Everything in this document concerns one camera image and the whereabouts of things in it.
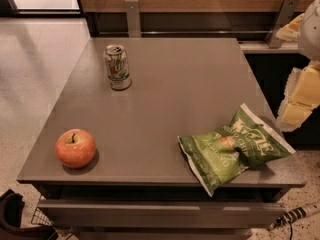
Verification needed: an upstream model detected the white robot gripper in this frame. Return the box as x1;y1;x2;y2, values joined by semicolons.
276;0;320;132

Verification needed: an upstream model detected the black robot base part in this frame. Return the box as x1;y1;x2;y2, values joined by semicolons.
0;189;58;240

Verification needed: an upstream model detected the green jalapeno chip bag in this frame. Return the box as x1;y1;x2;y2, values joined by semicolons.
178;103;295;197

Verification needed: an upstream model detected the green white soda can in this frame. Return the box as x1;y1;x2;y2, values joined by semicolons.
103;45;132;91

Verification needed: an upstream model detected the grey table with drawer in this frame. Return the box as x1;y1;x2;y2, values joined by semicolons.
18;38;304;240

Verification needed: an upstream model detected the red yellow apple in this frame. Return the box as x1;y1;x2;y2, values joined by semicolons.
55;129;96;169

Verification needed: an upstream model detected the right grey metal bracket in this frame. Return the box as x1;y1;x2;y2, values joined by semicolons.
265;0;300;49

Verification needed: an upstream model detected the grey metal bracket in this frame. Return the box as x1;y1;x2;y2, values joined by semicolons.
265;0;300;49
125;0;142;38

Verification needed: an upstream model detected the black white striped cable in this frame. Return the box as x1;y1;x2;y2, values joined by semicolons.
268;201;320;232

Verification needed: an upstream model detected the left grey metal bracket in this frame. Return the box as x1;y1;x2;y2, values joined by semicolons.
125;0;142;38

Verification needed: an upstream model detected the wire basket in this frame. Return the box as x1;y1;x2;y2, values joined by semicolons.
31;208;53;226

